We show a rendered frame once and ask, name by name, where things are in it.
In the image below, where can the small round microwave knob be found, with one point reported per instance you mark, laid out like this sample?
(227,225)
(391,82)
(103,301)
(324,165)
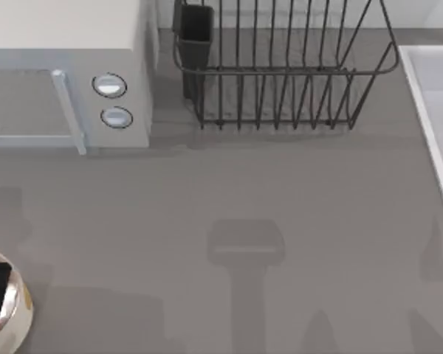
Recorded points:
(116,117)

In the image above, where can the white sink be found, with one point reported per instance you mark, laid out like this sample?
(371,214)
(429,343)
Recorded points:
(437,110)

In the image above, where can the shiny metal bowl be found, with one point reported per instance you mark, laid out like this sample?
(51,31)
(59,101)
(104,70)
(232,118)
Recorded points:
(20,313)

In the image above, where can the glass microwave door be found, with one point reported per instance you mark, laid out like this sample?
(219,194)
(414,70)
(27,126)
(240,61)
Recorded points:
(18,103)

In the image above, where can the pale microwave oven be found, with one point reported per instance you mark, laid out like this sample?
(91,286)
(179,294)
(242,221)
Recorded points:
(59,29)

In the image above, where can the large round microwave knob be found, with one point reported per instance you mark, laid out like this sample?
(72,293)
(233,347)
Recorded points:
(109,85)

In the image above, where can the dark grey cutlery holder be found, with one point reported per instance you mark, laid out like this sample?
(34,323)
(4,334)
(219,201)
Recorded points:
(194,53)

